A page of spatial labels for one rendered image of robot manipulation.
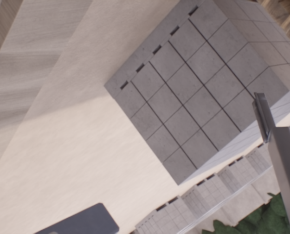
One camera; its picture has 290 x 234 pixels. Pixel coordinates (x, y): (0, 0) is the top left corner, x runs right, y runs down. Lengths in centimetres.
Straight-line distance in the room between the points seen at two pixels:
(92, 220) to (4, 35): 164
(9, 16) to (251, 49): 143
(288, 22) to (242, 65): 71
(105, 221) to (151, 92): 252
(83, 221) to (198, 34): 242
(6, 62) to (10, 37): 28
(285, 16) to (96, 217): 173
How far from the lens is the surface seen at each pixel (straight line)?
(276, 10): 241
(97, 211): 85
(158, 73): 330
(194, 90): 317
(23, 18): 232
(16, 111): 309
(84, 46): 287
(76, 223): 81
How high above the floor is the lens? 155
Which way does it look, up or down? 14 degrees down
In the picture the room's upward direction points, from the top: 143 degrees clockwise
